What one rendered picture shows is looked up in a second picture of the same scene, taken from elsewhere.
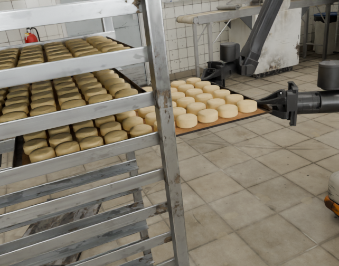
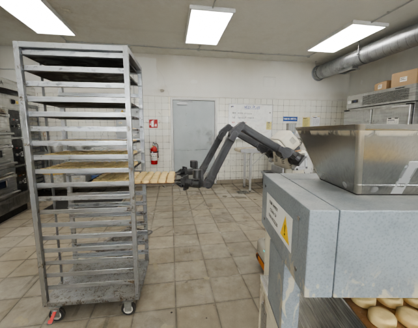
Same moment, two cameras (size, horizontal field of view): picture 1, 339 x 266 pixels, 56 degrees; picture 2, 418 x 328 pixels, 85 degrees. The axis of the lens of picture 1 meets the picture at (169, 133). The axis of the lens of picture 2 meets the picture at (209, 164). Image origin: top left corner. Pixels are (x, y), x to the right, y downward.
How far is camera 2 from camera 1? 1.07 m
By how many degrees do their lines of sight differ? 19
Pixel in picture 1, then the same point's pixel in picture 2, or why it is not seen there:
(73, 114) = (104, 170)
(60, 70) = (103, 157)
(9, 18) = (92, 142)
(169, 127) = (131, 179)
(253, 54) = (203, 166)
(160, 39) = (131, 153)
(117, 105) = (118, 170)
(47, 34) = (163, 147)
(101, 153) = (111, 183)
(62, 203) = (96, 197)
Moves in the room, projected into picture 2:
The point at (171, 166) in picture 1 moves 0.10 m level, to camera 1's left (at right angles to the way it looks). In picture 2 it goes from (131, 192) to (118, 192)
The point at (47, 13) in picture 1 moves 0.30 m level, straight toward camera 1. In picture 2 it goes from (102, 142) to (79, 145)
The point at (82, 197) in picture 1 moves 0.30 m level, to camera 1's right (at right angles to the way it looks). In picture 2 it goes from (102, 196) to (144, 200)
